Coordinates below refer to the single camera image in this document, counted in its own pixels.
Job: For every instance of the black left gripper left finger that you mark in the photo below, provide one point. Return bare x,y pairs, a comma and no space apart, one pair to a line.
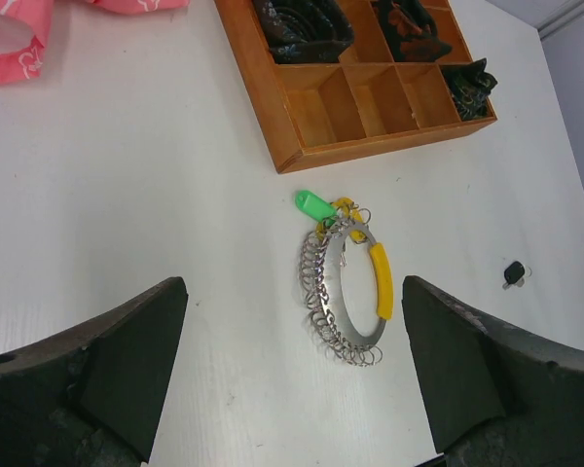
93,395

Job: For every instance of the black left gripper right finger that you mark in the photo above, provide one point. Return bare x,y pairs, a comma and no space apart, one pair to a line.
494,394

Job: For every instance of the metal keyring with yellow grip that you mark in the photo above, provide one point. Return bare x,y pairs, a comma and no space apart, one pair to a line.
321,278

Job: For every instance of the green key tag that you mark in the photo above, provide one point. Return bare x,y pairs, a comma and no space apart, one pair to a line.
314,206

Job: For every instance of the black headed key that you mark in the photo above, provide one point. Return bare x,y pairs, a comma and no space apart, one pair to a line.
515,275

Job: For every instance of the pink patterned cloth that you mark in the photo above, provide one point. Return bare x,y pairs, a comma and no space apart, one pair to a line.
25,30

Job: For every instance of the wooden compartment tray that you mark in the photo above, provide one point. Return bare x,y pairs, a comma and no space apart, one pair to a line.
363,105

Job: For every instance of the dark rolled tie orange flowers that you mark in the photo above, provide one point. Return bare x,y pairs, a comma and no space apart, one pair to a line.
410,31

